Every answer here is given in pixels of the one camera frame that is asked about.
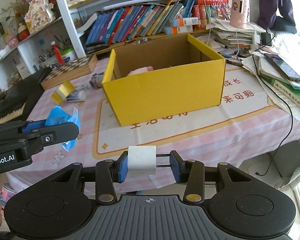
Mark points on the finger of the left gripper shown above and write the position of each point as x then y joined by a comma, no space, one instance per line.
57,132

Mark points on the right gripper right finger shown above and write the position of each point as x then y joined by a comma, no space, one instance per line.
191,173

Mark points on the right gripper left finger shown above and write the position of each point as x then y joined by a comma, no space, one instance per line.
107,173

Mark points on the blue plastic wrapper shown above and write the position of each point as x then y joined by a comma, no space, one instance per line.
58,116

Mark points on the yellow tape roll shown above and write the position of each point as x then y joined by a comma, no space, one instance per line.
60,94

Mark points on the navy spray bottle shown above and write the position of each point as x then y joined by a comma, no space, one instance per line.
77,96

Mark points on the black electronic keyboard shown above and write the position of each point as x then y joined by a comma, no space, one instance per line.
18,101

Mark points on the wooden chess board box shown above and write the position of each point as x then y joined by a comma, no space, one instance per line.
70,71

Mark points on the pink checkered tablecloth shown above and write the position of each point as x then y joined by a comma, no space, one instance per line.
246,124

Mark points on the white green tub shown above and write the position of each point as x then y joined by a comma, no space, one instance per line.
68,55

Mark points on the black stapler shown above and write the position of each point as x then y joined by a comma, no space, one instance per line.
94,47

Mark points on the yellow cardboard box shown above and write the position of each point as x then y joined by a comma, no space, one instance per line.
187,76

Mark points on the pink plush toy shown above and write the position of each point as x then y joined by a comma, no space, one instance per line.
141,70

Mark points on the white bookshelf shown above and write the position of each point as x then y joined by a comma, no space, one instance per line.
23,53

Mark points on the floral ornament sign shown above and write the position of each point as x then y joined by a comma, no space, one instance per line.
39,15

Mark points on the row of colourful books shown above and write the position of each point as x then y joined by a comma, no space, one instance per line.
141,20

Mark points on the brown wooden pen holder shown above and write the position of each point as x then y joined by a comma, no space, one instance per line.
137,41

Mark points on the green book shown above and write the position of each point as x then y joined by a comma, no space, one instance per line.
287,90

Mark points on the black smartphone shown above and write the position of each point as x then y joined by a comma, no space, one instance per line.
284,67

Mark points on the stack of papers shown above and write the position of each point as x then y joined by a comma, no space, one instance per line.
246,36

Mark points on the orange white box lower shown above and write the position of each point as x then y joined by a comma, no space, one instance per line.
178,30

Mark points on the orange white box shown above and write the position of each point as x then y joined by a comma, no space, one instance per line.
178,30
179,22

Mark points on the orange white box upper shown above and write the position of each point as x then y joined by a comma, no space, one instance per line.
179,22

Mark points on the pink speaker device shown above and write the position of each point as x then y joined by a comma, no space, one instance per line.
239,13

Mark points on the red dictionary books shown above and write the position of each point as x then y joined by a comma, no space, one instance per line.
207,10

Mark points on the person in purple trousers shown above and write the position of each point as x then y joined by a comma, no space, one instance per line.
277,15

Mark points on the grey toy camera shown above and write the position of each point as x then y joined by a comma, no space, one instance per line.
96,80

